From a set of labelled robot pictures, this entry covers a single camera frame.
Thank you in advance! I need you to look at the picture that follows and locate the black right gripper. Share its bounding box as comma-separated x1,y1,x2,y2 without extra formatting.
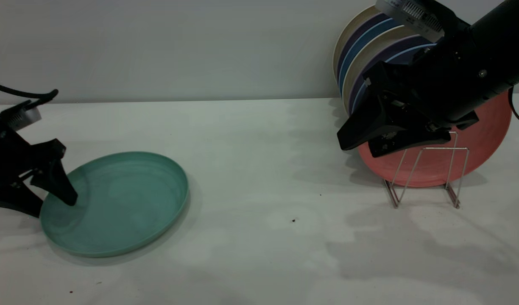
337,40,480,158

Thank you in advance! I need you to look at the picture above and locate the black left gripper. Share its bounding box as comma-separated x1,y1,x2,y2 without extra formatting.
0,111,78,218

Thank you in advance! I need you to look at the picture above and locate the green round plate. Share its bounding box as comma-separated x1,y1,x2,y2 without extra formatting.
40,152,190,258

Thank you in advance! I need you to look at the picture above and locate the pink round plate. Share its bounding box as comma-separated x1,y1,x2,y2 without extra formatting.
358,91,512,188

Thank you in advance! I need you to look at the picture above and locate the dark purple round plate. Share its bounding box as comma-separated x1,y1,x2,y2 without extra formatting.
336,13,391,81
348,35,436,113

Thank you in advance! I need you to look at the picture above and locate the beige round plate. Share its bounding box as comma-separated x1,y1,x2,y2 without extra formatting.
342,25,421,113
332,5,385,77

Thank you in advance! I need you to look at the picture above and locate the teal blue round plate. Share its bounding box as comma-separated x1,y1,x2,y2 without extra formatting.
338,18,402,96

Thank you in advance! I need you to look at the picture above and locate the metal wire plate rack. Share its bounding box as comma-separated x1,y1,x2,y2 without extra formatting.
382,131,470,209

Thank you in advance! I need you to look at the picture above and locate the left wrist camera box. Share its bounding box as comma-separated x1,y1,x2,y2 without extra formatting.
0,105,42,131

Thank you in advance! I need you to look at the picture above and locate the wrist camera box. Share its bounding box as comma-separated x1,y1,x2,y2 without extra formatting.
375,0,470,43
0,105,42,131

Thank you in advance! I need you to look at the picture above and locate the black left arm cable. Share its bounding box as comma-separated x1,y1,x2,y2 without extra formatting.
0,80,59,102

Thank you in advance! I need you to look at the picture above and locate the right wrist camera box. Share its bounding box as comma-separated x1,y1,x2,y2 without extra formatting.
375,0,470,43

